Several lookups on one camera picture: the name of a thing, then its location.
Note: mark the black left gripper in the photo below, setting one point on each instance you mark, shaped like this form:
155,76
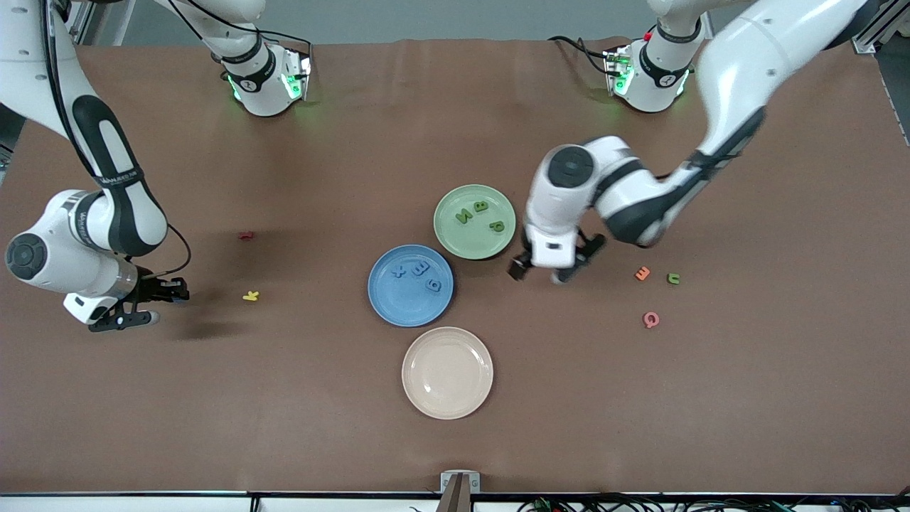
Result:
518,267

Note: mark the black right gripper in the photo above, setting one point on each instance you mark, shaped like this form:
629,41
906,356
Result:
151,287

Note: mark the green foam letter P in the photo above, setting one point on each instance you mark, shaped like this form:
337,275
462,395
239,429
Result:
496,226

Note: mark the green foam letter N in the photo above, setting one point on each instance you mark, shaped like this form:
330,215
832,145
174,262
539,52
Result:
463,215

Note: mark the blue foam letter g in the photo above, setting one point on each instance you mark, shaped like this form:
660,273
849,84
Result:
433,285

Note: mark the blue foam letter m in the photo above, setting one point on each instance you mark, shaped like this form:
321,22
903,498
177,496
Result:
420,267

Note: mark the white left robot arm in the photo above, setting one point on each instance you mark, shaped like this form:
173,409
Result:
739,64

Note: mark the green plate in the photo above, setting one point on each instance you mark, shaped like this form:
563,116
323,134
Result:
469,242

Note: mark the orange foam letter E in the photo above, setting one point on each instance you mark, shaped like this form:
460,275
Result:
643,273

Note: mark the blue plate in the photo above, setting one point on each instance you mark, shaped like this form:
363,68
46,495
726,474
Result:
398,302

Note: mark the beige plate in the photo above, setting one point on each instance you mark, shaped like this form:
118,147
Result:
447,372

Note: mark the brown table cover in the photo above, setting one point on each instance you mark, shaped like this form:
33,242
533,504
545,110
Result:
142,427

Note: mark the pink foam letter Q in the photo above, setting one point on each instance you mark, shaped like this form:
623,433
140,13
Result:
650,319

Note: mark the grey metal bracket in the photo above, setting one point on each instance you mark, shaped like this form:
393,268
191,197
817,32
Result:
475,483

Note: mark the dark camera post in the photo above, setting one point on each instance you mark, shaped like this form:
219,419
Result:
455,501

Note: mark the aluminium frame profile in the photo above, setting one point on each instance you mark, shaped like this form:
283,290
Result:
864,43

